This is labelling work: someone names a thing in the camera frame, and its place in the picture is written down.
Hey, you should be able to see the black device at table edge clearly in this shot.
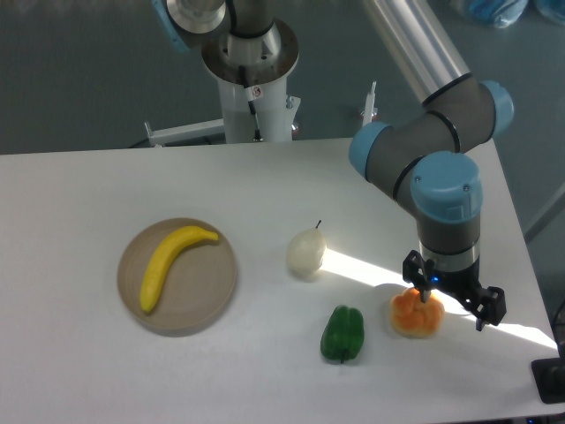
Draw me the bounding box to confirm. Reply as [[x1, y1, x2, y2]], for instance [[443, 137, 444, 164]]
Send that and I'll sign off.
[[531, 358, 564, 405]]

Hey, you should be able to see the green bell pepper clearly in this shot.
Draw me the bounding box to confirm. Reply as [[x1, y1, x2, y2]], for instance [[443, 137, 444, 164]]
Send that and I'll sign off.
[[320, 305, 365, 364]]

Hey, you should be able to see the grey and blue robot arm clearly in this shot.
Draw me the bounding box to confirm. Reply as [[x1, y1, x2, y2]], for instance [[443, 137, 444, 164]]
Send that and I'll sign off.
[[154, 1, 514, 329]]

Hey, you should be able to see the round beige plate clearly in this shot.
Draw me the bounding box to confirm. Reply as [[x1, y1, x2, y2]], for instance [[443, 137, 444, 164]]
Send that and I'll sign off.
[[117, 218, 237, 337]]

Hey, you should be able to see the yellow banana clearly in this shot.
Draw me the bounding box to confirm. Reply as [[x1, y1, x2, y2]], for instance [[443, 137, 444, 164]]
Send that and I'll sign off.
[[139, 225, 219, 314]]

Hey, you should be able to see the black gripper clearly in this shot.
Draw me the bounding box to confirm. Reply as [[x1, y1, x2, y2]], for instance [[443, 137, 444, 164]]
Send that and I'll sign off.
[[402, 250, 505, 331]]

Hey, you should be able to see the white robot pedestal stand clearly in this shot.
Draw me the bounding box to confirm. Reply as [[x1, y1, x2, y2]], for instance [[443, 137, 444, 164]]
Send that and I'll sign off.
[[143, 21, 304, 149]]

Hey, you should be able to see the pale white pear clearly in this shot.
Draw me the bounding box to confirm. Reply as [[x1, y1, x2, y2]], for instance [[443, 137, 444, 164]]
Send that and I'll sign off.
[[285, 220, 327, 278]]

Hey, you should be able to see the blue plastic bag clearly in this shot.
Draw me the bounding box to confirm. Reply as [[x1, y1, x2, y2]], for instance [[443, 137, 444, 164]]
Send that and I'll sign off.
[[449, 0, 564, 29]]

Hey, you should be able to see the orange bread roll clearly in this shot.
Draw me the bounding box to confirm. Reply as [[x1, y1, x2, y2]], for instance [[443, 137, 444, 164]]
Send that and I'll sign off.
[[389, 288, 445, 338]]

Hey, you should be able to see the white stand leg right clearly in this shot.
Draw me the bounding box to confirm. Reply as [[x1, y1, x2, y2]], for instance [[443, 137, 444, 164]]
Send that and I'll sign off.
[[361, 80, 378, 126]]

